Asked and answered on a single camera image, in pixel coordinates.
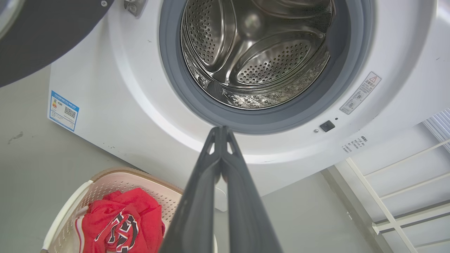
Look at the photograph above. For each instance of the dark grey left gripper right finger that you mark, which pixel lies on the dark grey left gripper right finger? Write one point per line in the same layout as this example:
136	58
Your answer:
246	211

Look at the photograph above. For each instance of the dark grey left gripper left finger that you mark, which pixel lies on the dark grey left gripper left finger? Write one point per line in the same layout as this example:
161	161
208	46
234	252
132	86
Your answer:
197	211

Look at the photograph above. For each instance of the red basketball jersey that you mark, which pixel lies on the red basketball jersey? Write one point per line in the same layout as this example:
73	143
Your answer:
119	218

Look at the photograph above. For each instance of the cream perforated laundry basket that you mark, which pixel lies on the cream perforated laundry basket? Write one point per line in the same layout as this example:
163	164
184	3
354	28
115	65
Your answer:
151	189

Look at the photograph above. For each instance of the stainless steel washing machine drum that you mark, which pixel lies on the stainless steel washing machine drum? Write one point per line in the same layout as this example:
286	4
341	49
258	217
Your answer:
260	59

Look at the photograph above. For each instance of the dark washing machine door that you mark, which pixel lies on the dark washing machine door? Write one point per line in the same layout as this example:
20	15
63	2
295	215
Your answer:
45	38

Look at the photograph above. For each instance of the black door latch socket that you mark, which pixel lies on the black door latch socket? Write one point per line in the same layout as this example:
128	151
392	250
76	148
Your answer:
327	126

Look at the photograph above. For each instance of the small printed text label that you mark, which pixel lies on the small printed text label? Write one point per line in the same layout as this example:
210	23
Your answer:
354	144

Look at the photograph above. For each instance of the white front-load washing machine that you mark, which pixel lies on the white front-load washing machine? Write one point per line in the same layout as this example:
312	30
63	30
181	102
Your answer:
123	105

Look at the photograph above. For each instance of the white metal rack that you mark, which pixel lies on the white metal rack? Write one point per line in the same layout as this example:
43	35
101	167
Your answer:
379	202

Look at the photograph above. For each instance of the white warning triangle sticker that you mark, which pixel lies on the white warning triangle sticker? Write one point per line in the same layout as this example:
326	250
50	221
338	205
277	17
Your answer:
360	93

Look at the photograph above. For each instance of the blue energy label sticker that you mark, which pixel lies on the blue energy label sticker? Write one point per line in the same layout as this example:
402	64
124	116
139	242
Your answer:
63	110

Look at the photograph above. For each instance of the grey rubber door seal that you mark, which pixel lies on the grey rubber door seal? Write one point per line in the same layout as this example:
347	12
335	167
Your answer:
346	63

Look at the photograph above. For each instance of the grey window blind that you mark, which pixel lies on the grey window blind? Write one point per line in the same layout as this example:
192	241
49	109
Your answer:
439	128

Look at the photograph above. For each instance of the metal door hinge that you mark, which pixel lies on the metal door hinge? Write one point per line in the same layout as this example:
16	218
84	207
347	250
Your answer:
134	6

